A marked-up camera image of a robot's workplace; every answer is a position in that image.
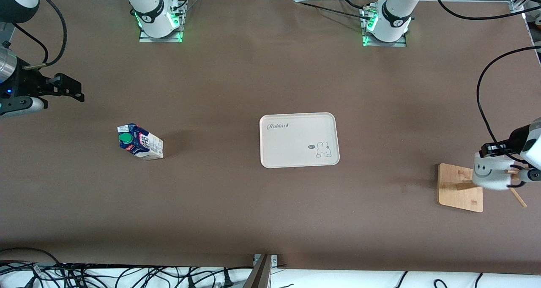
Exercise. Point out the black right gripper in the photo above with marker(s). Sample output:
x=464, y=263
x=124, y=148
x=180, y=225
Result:
x=28, y=84

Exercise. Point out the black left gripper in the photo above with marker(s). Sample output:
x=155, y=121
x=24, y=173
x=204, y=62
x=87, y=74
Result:
x=516, y=138

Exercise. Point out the white smiley face cup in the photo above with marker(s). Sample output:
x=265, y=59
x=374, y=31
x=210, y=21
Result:
x=490, y=174

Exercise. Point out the blue white milk carton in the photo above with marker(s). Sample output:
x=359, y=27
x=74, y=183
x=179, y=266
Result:
x=148, y=146

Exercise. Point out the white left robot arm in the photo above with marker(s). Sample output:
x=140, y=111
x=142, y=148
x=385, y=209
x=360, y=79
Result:
x=395, y=13

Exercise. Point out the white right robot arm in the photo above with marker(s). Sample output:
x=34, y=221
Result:
x=148, y=9

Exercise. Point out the wooden cup hanging rack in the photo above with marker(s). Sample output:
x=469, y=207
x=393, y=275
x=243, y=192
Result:
x=456, y=195

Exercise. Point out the white round object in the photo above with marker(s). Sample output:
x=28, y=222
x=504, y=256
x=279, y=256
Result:
x=536, y=19

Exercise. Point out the brown table cover mat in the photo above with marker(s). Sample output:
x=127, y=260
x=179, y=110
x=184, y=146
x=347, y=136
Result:
x=236, y=212

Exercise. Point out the cream rabbit print tray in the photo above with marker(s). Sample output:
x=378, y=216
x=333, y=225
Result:
x=287, y=152

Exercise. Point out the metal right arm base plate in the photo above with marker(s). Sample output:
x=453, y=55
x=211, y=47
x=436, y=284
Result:
x=146, y=39

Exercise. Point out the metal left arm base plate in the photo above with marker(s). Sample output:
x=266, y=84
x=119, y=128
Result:
x=400, y=44

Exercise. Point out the small metal angle bracket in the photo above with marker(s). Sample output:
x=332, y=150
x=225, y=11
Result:
x=274, y=260

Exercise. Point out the dark aluminium profile post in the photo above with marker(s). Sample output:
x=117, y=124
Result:
x=260, y=276

